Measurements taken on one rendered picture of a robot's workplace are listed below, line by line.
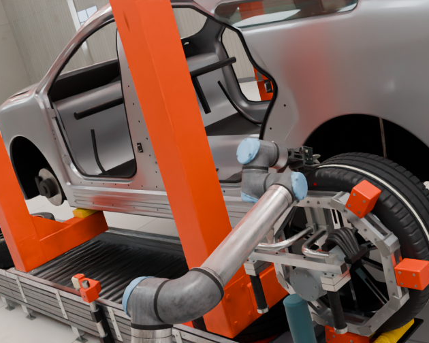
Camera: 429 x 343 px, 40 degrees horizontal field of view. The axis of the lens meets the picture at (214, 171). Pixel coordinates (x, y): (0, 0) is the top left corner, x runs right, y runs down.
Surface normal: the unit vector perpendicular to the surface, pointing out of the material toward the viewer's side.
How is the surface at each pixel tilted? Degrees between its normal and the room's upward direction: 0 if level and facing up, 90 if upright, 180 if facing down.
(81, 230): 90
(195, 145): 90
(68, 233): 90
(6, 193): 90
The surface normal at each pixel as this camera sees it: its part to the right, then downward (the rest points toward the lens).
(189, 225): -0.69, 0.36
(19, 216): 0.68, 0.02
